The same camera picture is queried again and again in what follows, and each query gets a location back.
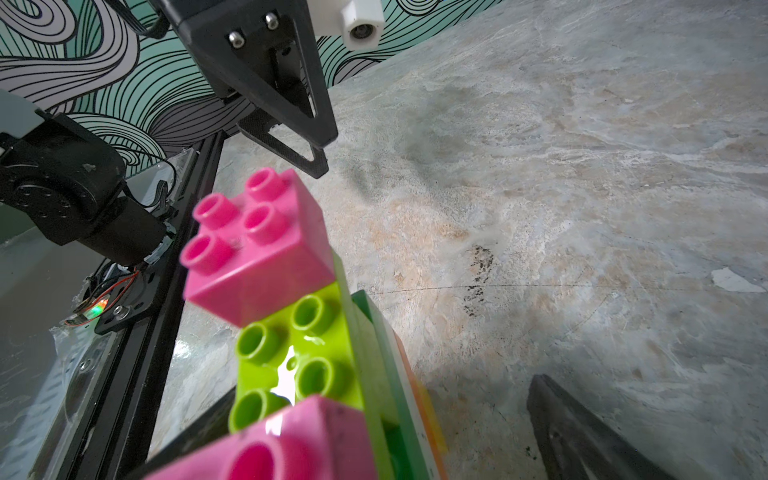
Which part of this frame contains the dark green long lego brick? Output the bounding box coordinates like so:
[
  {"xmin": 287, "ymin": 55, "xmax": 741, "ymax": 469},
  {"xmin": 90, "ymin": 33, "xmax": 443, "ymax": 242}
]
[{"xmin": 351, "ymin": 290, "xmax": 426, "ymax": 479}]

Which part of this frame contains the white slotted cable duct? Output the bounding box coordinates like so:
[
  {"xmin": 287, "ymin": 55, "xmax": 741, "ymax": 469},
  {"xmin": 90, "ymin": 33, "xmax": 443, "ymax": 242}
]
[{"xmin": 1, "ymin": 331, "xmax": 92, "ymax": 479}]

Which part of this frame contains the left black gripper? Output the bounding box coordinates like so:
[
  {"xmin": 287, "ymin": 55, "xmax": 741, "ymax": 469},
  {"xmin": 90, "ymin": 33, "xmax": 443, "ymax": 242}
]
[{"xmin": 152, "ymin": 0, "xmax": 338, "ymax": 179}]

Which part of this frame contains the lime green long lego brick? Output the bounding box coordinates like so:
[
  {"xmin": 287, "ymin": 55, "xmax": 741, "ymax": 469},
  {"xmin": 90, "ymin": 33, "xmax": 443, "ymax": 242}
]
[{"xmin": 227, "ymin": 251, "xmax": 400, "ymax": 445}]

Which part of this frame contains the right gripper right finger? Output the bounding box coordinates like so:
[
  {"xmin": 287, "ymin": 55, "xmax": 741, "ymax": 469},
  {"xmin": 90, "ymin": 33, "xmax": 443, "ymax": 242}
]
[{"xmin": 526, "ymin": 374, "xmax": 672, "ymax": 479}]

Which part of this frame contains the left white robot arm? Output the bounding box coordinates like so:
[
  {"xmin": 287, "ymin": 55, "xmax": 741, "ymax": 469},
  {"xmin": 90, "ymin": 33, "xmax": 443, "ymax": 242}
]
[{"xmin": 1, "ymin": 1, "xmax": 338, "ymax": 266}]

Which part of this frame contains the orange long lego brick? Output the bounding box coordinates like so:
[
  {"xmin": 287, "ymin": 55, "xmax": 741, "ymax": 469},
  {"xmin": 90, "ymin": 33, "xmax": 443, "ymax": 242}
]
[{"xmin": 401, "ymin": 351, "xmax": 448, "ymax": 480}]

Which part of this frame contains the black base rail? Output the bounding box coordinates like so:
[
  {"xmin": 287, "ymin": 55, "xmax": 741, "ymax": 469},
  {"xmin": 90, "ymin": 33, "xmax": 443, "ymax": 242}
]
[{"xmin": 50, "ymin": 131, "xmax": 228, "ymax": 479}]

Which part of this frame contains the white lego brick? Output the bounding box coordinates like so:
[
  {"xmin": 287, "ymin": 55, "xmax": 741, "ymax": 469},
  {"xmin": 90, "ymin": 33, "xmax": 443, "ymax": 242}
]
[{"xmin": 385, "ymin": 323, "xmax": 443, "ymax": 479}]

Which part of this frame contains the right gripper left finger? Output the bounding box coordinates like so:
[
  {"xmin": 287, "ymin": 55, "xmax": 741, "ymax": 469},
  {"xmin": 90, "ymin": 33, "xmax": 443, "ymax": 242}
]
[{"xmin": 123, "ymin": 387, "xmax": 236, "ymax": 480}]

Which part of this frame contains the pink lego brick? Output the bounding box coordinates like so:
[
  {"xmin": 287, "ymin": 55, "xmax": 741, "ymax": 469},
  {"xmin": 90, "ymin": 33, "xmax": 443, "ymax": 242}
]
[
  {"xmin": 144, "ymin": 395, "xmax": 378, "ymax": 480},
  {"xmin": 180, "ymin": 168, "xmax": 336, "ymax": 327}
]

